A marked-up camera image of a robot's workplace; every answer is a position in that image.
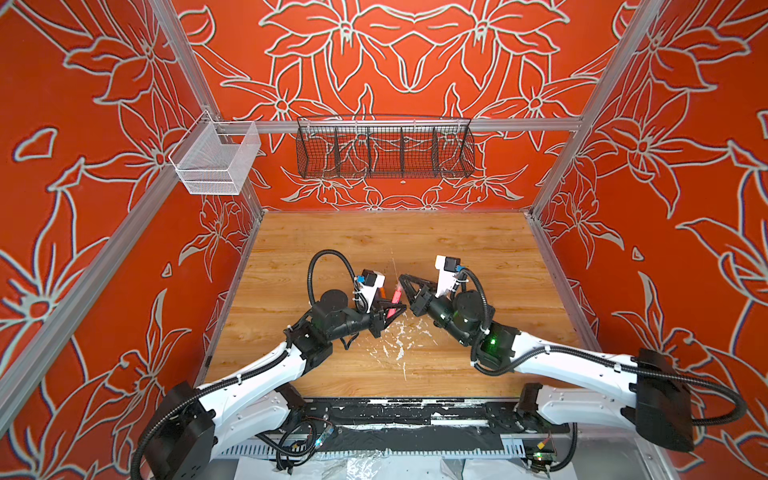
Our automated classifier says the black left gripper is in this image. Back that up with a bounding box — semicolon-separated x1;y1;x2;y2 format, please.
326;295;403;342

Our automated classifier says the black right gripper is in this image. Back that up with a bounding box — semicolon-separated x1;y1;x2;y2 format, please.
397;274;476;350

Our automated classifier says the pink highlighter pen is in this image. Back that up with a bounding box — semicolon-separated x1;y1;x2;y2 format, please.
387;284;403;318

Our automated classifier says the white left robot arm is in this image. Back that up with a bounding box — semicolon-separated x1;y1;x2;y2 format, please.
129;290;407;479

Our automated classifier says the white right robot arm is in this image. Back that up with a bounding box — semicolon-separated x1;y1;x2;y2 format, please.
399;274;694;452

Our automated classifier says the white mesh basket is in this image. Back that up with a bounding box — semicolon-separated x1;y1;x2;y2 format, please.
169;120;262;196

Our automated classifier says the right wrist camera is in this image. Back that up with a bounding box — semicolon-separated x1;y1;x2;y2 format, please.
435;255;462;297

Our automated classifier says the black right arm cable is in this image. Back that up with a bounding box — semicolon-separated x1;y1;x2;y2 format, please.
458;266;748;428

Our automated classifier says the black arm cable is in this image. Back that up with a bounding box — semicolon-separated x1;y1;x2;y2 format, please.
307;249;358;307
458;266;748;428

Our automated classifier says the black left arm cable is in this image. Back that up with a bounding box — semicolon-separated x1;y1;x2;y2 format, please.
307;249;358;307

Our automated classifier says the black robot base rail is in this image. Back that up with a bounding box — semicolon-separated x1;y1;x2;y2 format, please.
270;397;571;453

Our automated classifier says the black wire basket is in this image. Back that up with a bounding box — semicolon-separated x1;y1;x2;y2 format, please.
295;114;477;180

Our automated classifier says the aluminium corner frame post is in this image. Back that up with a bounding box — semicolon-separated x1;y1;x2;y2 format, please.
150;1;264;219

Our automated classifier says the right aluminium frame post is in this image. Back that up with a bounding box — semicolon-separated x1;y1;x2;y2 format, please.
528;0;663;219

